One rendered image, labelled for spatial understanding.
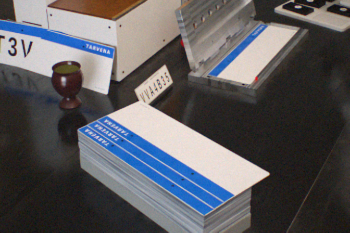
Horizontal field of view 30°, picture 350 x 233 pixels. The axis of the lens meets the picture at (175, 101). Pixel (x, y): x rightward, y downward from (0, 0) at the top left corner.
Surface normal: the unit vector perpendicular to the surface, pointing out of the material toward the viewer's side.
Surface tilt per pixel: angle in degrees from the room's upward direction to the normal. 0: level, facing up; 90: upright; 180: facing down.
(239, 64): 0
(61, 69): 0
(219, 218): 90
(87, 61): 69
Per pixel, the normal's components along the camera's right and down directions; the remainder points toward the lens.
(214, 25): 0.84, -0.03
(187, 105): -0.02, -0.87
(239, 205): 0.67, 0.36
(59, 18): -0.47, 0.45
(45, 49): -0.51, 0.09
